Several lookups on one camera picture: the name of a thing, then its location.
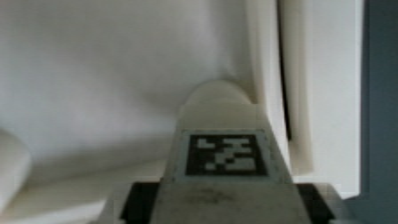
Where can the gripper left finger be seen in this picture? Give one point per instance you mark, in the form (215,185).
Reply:
(128,206)

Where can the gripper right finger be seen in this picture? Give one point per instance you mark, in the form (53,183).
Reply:
(323,204)

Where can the white table leg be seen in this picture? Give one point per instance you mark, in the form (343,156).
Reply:
(225,184)

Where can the white square table top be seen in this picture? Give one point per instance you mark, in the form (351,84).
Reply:
(103,61)

